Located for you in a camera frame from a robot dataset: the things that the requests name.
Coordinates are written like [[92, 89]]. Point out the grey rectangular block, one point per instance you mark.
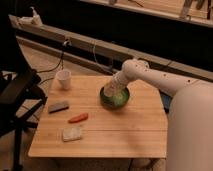
[[58, 107]]

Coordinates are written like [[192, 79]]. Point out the orange carrot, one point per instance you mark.
[[78, 118]]

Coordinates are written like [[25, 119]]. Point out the white spray bottle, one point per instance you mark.
[[35, 19]]

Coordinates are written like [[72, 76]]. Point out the green ceramic bowl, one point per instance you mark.
[[116, 101]]

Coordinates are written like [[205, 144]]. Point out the white paper cup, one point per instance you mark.
[[64, 78]]

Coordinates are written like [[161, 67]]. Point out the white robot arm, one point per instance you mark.
[[190, 120]]

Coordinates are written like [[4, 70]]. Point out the wooden table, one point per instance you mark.
[[138, 130]]

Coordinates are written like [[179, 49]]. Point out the white sponge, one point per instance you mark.
[[71, 134]]

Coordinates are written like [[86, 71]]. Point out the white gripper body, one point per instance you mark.
[[118, 82]]

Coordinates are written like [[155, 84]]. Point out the black chair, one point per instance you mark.
[[24, 86]]

